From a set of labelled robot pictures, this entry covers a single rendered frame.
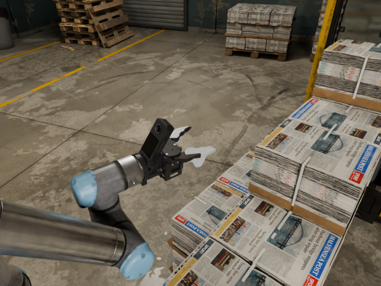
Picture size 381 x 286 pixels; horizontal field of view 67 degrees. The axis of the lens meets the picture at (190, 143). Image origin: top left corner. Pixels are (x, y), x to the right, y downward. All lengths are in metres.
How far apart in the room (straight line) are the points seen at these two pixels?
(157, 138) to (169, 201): 1.71
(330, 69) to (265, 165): 0.63
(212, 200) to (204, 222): 0.16
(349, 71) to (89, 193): 1.24
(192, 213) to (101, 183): 0.84
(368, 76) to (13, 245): 1.41
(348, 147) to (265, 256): 0.51
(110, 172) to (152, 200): 1.73
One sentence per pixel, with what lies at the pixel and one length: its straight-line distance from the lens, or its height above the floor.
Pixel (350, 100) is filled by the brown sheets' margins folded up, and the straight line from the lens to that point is 1.56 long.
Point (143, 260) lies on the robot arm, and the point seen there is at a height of 1.14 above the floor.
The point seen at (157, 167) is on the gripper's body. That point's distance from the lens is 0.74.
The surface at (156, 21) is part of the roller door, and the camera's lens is 8.35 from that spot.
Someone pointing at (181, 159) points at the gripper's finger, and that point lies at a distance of 0.71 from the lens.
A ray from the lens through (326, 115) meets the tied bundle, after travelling 1.42.
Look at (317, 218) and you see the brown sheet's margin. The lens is 1.16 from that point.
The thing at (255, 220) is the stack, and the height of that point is 0.83.
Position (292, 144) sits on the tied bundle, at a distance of 1.15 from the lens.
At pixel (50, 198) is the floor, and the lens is 2.64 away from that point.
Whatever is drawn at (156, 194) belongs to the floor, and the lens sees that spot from 2.43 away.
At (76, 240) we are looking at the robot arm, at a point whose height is 1.25.
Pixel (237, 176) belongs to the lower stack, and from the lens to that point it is 1.68.
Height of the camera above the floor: 1.65
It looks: 33 degrees down
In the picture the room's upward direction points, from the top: straight up
